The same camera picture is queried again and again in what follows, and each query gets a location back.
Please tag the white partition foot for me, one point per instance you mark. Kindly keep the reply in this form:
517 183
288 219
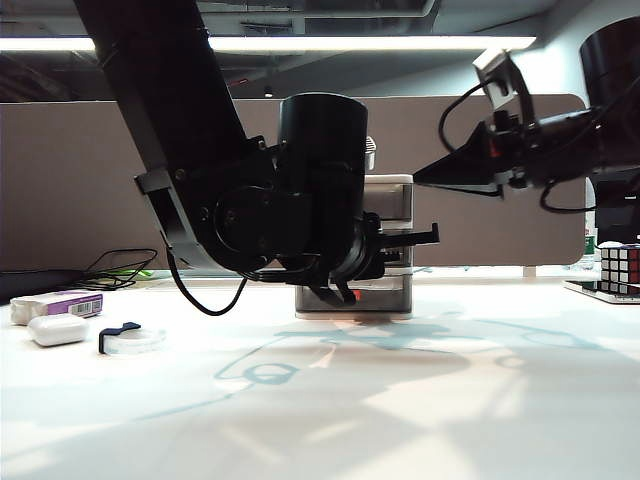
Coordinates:
528 272

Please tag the black monitor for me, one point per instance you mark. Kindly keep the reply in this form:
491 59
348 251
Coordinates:
620 220

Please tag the purple white tissue pack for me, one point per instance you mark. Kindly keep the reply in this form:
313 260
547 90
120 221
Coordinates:
60 301

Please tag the brown desk partition panel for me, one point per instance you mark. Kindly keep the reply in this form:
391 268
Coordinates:
60 175

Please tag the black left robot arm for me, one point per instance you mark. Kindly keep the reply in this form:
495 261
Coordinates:
165 75

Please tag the clear plastic bottle green label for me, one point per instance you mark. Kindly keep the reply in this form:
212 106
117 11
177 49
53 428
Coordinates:
591 240

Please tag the white plastic drawer cabinet frame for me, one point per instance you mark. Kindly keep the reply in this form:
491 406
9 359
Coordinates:
390 178

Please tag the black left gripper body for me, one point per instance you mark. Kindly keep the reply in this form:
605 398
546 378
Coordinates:
370 250

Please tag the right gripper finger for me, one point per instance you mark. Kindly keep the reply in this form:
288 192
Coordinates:
497 192
465 167

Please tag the black rubik's cube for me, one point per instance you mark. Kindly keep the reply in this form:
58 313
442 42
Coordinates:
620 265

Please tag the white earbuds case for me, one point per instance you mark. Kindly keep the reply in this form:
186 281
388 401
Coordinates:
57 330

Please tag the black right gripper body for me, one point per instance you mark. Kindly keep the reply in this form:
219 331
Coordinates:
540 150

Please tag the transparent tape roll navy clip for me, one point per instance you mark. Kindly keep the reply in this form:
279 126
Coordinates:
132 347

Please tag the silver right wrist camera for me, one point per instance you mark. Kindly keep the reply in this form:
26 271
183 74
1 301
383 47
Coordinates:
495 75

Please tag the long ceiling light strip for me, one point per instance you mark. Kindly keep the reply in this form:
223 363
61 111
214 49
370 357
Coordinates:
350 43

